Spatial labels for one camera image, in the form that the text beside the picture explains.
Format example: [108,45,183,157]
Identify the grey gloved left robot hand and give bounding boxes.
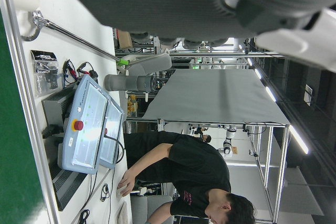
[56,0,336,72]

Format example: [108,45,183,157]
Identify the brown cardboard box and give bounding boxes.
[117,30,133,49]

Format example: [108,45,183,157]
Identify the grey metal control box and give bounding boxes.
[41,85,89,211]

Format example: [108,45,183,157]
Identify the grey office chair with armrest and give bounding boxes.
[116,52,173,77]

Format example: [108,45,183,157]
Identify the plastic bag of black parts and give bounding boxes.
[30,49,60,98]

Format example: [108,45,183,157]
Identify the large grey teach pendant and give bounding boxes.
[57,74,111,175]

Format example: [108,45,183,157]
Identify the person in black t-shirt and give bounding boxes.
[117,131,257,224]

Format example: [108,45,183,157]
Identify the grey upholstered chair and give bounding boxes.
[130,195,174,224]

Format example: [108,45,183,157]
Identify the grey keyboard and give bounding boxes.
[116,201,129,224]

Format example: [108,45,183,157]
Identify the metal grabber stick green handle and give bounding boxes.
[17,9,131,67]

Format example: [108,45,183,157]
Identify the red and black clip cables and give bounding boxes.
[62,59,99,88]

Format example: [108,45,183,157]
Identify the grey teach pendant with cable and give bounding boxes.
[99,98,126,169]

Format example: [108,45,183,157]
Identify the white wall sign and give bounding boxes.
[303,83,315,103]

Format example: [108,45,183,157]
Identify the aluminium table edge rail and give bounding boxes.
[0,0,59,224]

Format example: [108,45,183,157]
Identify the black earphone cable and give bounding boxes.
[100,183,110,202]

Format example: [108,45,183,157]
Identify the black coiled cable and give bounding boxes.
[78,209,91,224]

